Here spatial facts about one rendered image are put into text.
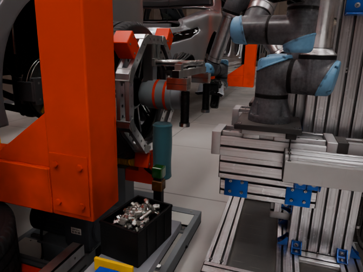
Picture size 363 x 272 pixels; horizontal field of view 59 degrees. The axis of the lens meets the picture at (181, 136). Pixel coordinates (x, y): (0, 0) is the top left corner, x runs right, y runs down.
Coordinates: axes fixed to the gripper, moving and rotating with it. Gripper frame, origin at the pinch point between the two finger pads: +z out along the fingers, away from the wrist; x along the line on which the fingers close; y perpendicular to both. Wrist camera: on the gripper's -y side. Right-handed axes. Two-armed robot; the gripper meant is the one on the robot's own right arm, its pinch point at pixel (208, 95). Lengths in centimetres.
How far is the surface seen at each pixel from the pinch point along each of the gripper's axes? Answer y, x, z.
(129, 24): 33, -31, 30
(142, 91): 3.4, -24.8, 27.8
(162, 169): -17, 1, 66
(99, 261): -34, -4, 98
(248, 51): 20, -24, -334
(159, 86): 6.3, -16.6, 27.6
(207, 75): 11.1, 0.7, 7.6
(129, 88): 8, -21, 49
